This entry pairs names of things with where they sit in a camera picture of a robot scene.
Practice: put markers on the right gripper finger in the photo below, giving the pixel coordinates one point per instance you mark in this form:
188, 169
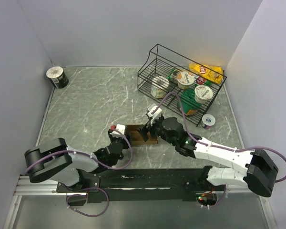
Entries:
143, 130
155, 129

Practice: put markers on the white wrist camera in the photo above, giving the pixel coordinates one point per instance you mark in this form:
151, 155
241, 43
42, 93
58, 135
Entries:
117, 130
153, 113

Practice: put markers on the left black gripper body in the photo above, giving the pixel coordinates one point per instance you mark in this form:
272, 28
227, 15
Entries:
126, 143

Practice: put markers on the aluminium rail frame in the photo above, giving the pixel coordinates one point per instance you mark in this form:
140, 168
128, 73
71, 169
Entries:
25, 188

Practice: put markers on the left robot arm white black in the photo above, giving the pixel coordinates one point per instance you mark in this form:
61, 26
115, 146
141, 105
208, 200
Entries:
59, 162

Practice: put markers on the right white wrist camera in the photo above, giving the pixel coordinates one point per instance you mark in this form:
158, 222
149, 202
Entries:
153, 113

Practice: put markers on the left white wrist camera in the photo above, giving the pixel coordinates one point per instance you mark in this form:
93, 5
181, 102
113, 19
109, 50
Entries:
117, 130

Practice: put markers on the yellow chips bag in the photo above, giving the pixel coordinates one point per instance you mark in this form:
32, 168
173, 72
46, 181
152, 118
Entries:
209, 72

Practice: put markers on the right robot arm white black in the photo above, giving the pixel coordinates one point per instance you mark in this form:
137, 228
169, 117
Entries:
254, 170

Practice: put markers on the black wire basket rack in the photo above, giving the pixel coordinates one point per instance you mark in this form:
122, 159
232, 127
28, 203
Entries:
168, 71

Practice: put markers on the brown cardboard box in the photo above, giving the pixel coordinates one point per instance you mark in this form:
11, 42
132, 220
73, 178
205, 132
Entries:
136, 138

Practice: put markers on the small blue white cup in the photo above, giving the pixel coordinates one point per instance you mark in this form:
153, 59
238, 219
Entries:
208, 121

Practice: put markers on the red green snack packet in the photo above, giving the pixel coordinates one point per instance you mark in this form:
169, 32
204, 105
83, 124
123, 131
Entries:
198, 79

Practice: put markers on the black chip can white lid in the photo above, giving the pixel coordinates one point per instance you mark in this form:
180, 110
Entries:
57, 77

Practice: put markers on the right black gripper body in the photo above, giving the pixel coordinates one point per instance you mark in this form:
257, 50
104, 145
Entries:
170, 140

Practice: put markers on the yogurt cup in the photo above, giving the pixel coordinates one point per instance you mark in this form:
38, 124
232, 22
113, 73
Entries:
185, 79
203, 94

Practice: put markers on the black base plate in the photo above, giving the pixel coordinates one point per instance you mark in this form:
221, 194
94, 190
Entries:
142, 184

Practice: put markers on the wrapped toilet paper roll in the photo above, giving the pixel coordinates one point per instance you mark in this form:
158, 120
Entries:
159, 87

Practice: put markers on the yogurt cup lower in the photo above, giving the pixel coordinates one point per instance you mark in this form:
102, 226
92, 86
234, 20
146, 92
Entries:
203, 94

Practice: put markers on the green snack package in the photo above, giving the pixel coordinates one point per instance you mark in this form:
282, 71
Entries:
189, 104

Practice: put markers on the yogurt cup upper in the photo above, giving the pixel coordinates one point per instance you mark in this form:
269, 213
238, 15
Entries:
185, 79

